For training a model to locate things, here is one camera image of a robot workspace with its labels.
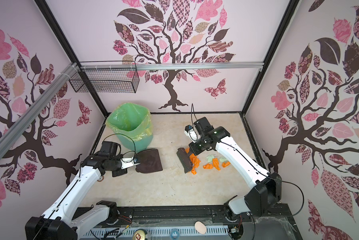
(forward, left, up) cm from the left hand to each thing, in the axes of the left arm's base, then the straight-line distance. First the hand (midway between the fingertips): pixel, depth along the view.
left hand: (124, 165), depth 81 cm
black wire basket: (+51, +17, +23) cm, 58 cm away
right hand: (+7, -38, +9) cm, 39 cm away
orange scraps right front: (+4, -53, -8) cm, 54 cm away
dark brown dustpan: (+4, -13, -3) cm, 14 cm away
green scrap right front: (+10, -51, -10) cm, 53 cm away
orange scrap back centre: (+7, -40, -9) cm, 42 cm away
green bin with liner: (+32, +3, -2) cm, 32 cm away
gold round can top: (-31, -14, +1) cm, 34 cm away
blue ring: (-30, -28, -10) cm, 43 cm away
